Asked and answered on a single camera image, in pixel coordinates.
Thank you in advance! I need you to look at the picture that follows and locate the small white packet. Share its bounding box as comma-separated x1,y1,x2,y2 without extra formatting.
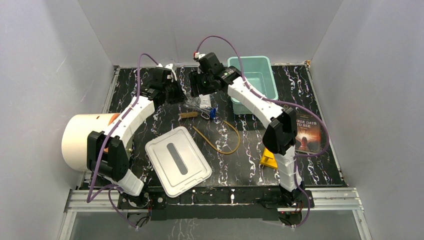
199,94,212,109

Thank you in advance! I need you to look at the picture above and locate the blue clip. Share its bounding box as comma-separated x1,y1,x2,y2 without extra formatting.
209,108,217,120

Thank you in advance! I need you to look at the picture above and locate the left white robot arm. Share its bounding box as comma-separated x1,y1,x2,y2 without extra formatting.
86,63,186,208

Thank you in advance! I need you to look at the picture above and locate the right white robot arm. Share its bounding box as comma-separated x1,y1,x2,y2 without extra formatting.
189,52,302,207

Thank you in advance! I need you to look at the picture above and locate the tan bottle brush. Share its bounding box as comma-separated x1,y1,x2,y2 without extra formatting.
178,111,199,119

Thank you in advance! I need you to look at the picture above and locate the teal plastic bin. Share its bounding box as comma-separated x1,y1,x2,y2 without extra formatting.
227,55,279,115

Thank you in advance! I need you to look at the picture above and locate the tan rubber tube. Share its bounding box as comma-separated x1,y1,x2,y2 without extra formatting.
190,120,242,155

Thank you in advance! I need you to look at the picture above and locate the white bin lid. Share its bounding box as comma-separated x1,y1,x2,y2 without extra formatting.
145,126,212,198

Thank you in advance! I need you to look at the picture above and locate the white and orange cylinder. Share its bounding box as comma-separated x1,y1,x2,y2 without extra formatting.
61,113,120,172

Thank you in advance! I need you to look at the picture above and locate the yellow test tube rack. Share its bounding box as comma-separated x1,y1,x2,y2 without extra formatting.
259,147,278,170

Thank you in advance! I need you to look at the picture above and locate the dark book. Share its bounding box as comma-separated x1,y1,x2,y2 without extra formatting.
295,113,322,154

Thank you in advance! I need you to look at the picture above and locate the metal wire test tube holder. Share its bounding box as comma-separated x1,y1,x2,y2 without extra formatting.
183,97,213,120

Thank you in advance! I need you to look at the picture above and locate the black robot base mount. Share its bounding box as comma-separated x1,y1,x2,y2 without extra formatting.
118,185,315,224

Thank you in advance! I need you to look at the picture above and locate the aluminium frame rail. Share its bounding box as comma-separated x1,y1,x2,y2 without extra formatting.
64,187,364,213

